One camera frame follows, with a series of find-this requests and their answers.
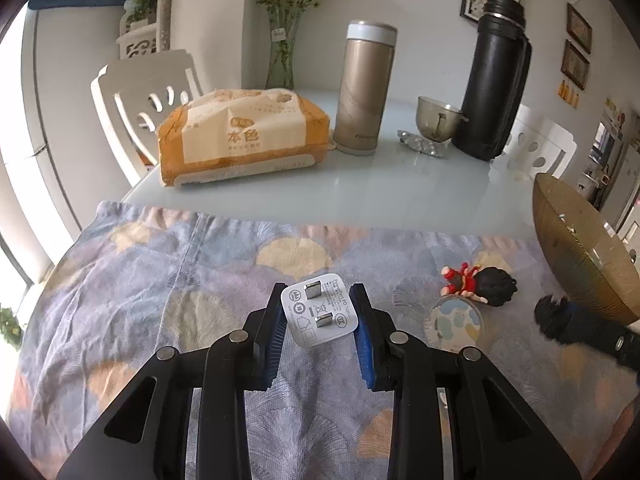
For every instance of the white chair with leaf cutouts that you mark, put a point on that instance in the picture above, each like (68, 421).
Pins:
(540, 145)
(135, 105)

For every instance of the white refrigerator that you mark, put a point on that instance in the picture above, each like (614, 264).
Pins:
(65, 85)

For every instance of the amber ribbed glass bowl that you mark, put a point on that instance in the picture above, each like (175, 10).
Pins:
(580, 260)

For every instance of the small dark picture frame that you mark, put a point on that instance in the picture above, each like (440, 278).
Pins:
(580, 27)
(575, 65)

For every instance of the black-haired doll figurine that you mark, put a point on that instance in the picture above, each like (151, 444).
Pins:
(487, 285)

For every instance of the clear glass cup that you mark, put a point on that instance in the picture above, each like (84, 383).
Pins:
(452, 325)

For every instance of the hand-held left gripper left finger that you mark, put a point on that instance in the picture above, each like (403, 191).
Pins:
(272, 340)

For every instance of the white carved flower stand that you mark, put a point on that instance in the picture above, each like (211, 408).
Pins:
(142, 40)

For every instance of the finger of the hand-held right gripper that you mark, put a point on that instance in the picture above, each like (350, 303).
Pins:
(590, 332)

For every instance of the white charger plug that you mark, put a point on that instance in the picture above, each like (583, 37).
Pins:
(320, 312)

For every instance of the orange tissue pack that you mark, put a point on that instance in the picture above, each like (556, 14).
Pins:
(240, 135)

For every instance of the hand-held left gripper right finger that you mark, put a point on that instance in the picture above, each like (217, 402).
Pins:
(362, 345)

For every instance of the glass vase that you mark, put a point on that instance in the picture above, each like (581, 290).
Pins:
(281, 60)

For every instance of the smoky glass cup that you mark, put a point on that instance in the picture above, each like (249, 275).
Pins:
(432, 120)

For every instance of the crumpled foil wrapper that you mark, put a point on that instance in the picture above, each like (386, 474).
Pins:
(420, 144)

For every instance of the printed scallop pattern cloth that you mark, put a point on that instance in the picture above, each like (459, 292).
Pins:
(150, 285)

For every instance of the green potted plant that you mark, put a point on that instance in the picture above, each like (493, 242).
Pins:
(10, 327)

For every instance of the gold thermos bottle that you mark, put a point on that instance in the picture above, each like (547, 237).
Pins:
(362, 95)

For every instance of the black thermos flask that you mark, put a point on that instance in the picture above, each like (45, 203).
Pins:
(492, 80)

